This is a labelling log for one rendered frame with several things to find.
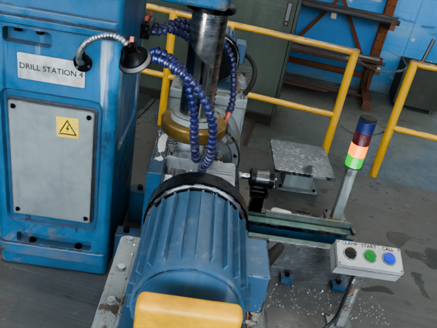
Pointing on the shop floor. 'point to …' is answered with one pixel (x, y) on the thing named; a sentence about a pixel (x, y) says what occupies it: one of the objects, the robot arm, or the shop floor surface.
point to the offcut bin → (417, 84)
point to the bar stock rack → (387, 23)
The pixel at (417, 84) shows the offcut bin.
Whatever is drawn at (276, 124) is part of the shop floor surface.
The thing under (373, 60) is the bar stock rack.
